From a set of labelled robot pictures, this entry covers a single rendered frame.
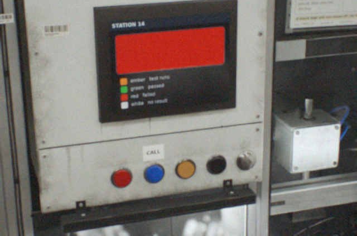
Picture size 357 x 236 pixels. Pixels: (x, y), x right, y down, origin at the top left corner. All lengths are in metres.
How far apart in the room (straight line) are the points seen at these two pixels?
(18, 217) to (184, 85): 0.38
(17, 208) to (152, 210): 0.24
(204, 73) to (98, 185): 0.27
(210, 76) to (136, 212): 0.27
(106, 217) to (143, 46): 0.31
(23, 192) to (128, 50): 0.31
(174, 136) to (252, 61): 0.20
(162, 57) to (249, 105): 0.21
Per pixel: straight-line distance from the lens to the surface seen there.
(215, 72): 1.28
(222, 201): 1.35
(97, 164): 1.30
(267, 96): 1.37
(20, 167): 1.29
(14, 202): 1.31
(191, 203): 1.33
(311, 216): 1.74
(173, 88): 1.26
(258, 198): 1.44
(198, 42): 1.25
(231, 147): 1.36
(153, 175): 1.32
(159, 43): 1.23
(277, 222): 2.02
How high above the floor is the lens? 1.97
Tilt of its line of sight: 19 degrees down
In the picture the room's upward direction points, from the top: 1 degrees counter-clockwise
